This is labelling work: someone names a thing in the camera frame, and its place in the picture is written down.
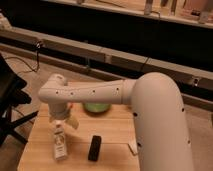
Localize black remote control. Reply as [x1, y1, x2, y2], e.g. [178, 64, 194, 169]
[88, 135, 102, 161]

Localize white rectangular sponge block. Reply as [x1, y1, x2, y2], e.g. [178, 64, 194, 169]
[128, 140, 138, 156]

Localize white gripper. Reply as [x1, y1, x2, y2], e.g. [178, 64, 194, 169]
[49, 111, 79, 129]

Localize black office chair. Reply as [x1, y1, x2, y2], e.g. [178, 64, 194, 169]
[0, 53, 38, 146]

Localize green ceramic bowl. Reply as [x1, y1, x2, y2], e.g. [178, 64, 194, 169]
[83, 103, 111, 113]

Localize clear bottle with white label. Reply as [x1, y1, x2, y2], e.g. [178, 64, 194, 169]
[53, 125, 68, 160]

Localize black cable on floor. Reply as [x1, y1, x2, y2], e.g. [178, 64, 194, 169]
[3, 39, 44, 75]

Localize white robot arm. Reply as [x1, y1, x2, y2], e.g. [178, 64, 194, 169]
[38, 72, 194, 171]

